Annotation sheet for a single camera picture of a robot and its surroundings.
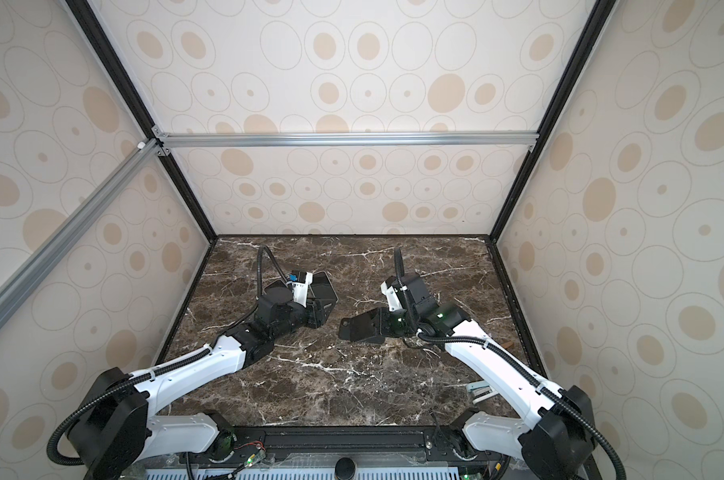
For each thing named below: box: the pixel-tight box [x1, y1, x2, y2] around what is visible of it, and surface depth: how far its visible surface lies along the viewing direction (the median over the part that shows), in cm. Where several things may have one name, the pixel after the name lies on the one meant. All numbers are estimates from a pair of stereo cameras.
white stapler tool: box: [466, 380, 499, 404], surface depth 83 cm
